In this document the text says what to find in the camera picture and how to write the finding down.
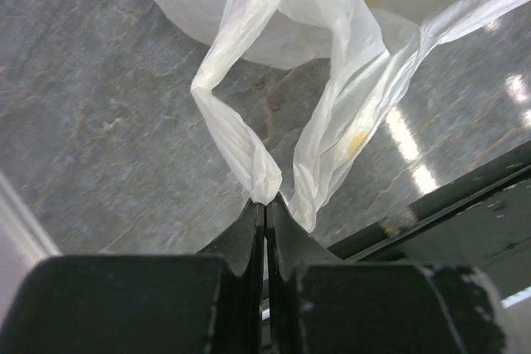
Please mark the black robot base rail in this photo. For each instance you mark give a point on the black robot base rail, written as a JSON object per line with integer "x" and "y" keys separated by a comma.
{"x": 480, "y": 219}

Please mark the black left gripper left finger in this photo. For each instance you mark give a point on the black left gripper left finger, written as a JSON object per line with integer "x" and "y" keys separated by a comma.
{"x": 209, "y": 302}

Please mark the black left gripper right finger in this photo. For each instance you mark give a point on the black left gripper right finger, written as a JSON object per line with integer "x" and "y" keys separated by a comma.
{"x": 322, "y": 304}

